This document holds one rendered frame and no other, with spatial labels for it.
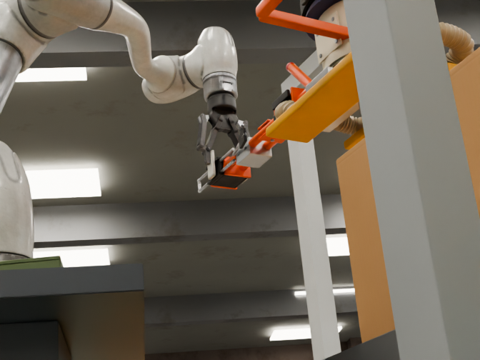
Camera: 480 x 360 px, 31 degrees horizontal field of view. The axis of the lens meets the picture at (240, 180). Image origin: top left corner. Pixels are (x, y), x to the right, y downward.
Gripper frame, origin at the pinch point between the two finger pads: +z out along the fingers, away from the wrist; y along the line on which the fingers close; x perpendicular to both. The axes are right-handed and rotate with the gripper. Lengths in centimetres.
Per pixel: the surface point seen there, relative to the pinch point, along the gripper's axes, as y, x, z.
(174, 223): 267, 625, -242
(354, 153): -19, -78, 34
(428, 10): -47, -128, 46
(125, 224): 218, 644, -244
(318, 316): 180, 238, -34
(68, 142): 118, 520, -269
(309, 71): 180, 215, -185
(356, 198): -19, -76, 41
